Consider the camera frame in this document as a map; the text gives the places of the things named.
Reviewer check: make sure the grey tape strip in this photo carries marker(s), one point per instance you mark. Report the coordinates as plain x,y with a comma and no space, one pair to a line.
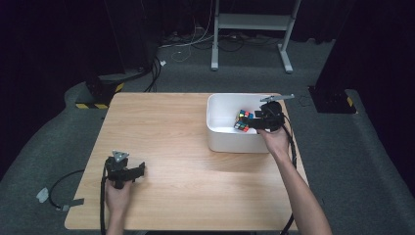
73,203

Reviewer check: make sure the white metal stand frame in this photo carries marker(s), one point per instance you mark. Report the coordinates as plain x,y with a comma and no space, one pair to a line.
254,21

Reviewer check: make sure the white plastic storage bin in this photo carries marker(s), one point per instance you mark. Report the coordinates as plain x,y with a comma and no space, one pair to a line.
228,137

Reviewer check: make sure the multicoloured puzzle cube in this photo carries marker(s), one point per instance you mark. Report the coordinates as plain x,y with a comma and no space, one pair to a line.
243,121

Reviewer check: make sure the person's left hand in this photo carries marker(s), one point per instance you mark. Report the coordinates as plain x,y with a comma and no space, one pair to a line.
118,197

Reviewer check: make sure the black stand with hazard stripes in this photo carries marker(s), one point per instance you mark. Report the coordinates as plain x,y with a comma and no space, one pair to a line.
332,99
99,94

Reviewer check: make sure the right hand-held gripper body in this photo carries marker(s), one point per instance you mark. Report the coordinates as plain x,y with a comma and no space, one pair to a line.
273,117

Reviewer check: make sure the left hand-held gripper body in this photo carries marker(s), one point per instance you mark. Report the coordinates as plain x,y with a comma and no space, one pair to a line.
119,171

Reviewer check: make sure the person's right hand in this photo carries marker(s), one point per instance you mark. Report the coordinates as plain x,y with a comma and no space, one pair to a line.
276,142

